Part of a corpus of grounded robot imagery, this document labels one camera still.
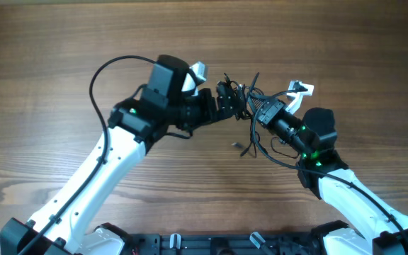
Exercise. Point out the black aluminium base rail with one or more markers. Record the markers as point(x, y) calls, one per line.
point(294, 243)

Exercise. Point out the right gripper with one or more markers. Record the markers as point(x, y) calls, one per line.
point(275, 105)

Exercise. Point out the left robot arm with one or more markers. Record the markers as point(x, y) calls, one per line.
point(173, 96)

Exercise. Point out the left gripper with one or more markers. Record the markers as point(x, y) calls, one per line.
point(207, 113)

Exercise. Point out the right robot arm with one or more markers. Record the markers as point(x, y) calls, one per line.
point(373, 227)

